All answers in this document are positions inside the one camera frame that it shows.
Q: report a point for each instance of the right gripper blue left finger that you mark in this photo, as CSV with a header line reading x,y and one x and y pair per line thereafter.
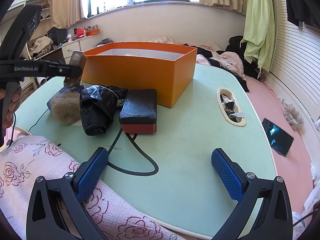
x,y
56,209

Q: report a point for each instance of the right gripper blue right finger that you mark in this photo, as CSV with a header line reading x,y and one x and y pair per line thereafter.
x,y
274,219

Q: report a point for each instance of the brown milk carton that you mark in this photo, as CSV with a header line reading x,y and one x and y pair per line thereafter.
x,y
77,63

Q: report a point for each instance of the beige furry pom-pom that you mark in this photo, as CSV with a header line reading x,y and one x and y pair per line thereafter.
x,y
68,113

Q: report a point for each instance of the left hand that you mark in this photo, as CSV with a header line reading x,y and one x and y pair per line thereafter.
x,y
13,107

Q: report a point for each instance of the pink rose quilt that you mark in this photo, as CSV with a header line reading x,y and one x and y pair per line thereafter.
x,y
32,156

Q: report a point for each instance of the beige curtain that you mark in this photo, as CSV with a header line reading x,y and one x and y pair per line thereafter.
x,y
65,13

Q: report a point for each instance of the black smartphone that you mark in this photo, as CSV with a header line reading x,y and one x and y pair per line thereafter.
x,y
278,139

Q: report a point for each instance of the white drawer cabinet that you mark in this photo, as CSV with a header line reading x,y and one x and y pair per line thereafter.
x,y
82,44

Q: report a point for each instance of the wrappers in table slot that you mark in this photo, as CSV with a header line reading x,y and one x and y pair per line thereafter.
x,y
230,107

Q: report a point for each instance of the black and red box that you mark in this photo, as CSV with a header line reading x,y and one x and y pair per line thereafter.
x,y
139,112

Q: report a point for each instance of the pink clothes pile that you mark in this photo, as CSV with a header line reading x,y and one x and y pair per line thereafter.
x,y
227,60

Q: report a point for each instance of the orange cardboard box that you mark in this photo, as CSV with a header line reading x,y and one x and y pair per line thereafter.
x,y
167,68

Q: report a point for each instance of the green hanging garment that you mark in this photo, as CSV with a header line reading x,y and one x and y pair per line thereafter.
x,y
259,32

